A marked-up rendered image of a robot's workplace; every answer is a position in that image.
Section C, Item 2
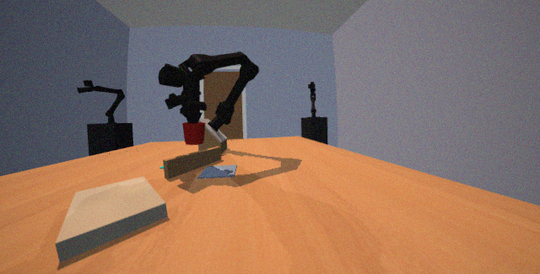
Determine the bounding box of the red cup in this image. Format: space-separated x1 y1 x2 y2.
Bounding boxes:
182 122 205 145

